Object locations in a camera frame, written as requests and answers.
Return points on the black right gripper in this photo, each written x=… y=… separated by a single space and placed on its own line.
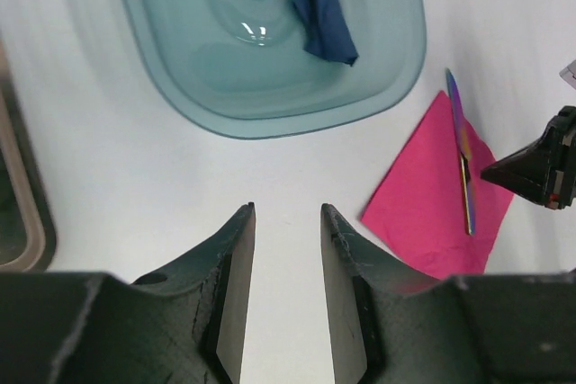
x=543 y=169

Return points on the teal plastic basin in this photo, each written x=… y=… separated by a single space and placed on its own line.
x=239 y=68

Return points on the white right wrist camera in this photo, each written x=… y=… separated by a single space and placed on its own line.
x=568 y=74

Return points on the brown metal tray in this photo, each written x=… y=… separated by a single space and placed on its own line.
x=28 y=234

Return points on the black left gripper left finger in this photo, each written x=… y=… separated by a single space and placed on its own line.
x=185 y=322

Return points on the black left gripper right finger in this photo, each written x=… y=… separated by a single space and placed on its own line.
x=389 y=323

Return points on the pink paper napkin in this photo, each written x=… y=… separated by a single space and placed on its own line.
x=418 y=208

